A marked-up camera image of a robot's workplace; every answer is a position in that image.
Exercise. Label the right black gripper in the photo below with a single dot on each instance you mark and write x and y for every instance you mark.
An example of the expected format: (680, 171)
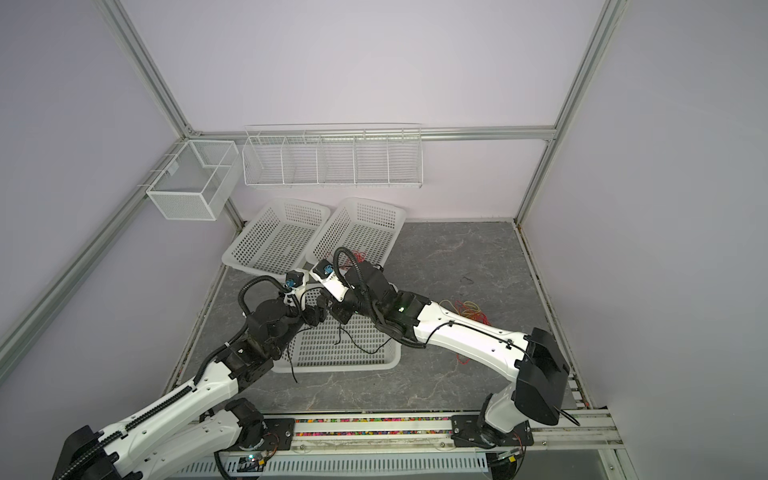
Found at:
(340, 311)

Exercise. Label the back right white plastic basket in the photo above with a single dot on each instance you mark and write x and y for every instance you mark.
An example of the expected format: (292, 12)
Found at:
(366, 227)

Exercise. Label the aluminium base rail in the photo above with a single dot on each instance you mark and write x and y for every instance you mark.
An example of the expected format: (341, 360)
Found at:
(338, 434)

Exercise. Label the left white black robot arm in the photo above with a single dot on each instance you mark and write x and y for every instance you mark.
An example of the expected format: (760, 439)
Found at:
(205, 414)

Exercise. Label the front white plastic basket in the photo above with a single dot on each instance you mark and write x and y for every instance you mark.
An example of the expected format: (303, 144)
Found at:
(332, 347)

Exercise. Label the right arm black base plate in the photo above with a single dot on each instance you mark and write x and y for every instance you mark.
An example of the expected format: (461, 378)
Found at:
(470, 431)

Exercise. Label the long white wire wall shelf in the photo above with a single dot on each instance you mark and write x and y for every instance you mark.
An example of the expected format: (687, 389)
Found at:
(325, 155)

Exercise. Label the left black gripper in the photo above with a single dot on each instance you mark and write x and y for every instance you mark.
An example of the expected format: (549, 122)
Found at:
(316, 313)

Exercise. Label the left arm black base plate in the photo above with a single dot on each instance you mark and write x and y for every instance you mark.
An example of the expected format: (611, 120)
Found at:
(272, 434)

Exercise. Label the white mesh wall box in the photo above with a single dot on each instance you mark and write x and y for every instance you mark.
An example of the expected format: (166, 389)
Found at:
(197, 181)

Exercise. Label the white slotted cable duct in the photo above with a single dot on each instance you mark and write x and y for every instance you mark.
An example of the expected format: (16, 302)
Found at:
(349, 466)

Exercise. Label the aluminium frame profile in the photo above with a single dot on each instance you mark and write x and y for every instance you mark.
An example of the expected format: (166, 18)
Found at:
(120, 25)

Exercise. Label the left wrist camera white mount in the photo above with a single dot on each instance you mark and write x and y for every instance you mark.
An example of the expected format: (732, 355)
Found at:
(296, 282)

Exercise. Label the white plastic basket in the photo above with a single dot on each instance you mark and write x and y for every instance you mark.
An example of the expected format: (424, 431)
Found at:
(366, 227)
(274, 241)
(332, 347)

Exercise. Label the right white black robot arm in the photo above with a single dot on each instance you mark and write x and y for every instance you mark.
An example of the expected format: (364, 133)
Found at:
(532, 363)

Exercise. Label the back left white plastic basket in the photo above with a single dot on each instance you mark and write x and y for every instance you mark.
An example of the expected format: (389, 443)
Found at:
(274, 241)

